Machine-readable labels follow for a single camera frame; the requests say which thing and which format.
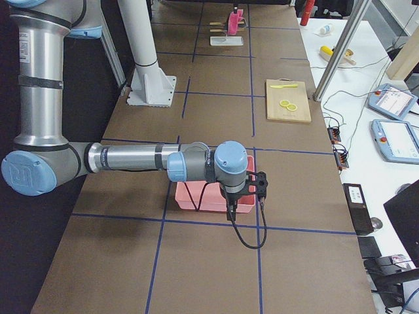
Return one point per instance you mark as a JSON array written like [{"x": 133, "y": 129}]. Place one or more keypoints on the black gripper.
[{"x": 231, "y": 197}]

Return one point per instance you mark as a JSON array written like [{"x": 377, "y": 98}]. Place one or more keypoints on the pink and grey cloth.
[{"x": 234, "y": 18}]

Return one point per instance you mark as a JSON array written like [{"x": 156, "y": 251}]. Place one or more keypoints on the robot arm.
[{"x": 88, "y": 104}]

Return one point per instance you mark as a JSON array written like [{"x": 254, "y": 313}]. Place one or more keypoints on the lemon slice near board edge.
[{"x": 291, "y": 107}]

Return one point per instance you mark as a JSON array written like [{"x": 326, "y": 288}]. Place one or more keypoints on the lemon slice near board centre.
[{"x": 284, "y": 103}]

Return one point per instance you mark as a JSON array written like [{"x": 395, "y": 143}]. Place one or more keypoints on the bamboo cutting board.
[{"x": 297, "y": 96}]

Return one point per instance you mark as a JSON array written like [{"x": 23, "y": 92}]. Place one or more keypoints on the black power supply box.
[{"x": 358, "y": 209}]

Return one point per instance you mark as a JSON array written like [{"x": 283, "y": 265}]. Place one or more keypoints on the yellow plastic knife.
[{"x": 284, "y": 86}]

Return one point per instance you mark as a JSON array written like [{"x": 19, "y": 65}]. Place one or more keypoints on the white rectangular tray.
[{"x": 226, "y": 41}]

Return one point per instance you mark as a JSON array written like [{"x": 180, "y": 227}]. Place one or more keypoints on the wooden rack with two rods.
[{"x": 224, "y": 28}]

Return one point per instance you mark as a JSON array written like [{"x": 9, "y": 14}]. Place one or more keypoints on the teach pendant near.
[{"x": 396, "y": 140}]

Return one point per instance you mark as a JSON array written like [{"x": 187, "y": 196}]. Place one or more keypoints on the teach pendant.
[
  {"x": 396, "y": 140},
  {"x": 392, "y": 102}
]

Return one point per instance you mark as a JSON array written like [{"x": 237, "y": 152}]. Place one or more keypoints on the teach pendant far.
[{"x": 392, "y": 102}]

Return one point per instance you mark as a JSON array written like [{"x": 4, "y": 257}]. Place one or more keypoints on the white plastic bottle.
[{"x": 325, "y": 30}]

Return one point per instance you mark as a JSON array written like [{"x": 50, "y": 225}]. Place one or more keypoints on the red cylinder bottle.
[{"x": 309, "y": 5}]

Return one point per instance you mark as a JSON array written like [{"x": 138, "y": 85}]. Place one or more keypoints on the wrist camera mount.
[{"x": 256, "y": 184}]

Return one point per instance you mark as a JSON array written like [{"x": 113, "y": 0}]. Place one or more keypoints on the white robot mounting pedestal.
[{"x": 150, "y": 86}]

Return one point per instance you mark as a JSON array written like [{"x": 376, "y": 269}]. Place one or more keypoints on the aluminium frame post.
[{"x": 346, "y": 36}]

